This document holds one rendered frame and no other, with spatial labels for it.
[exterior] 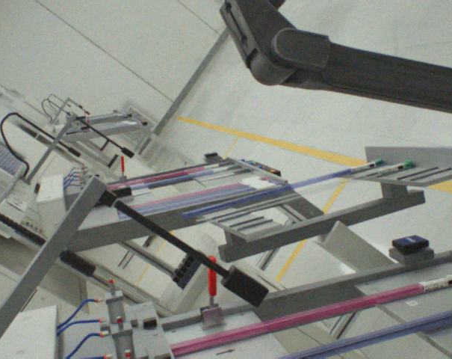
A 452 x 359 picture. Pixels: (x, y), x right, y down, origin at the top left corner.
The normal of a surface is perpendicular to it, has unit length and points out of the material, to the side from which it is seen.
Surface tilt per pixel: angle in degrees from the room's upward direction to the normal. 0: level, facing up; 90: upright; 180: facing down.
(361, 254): 90
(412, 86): 80
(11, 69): 90
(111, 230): 90
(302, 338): 90
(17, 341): 46
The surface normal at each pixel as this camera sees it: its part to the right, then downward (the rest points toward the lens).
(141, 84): 0.26, 0.15
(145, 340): -0.13, -0.97
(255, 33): 0.19, -0.08
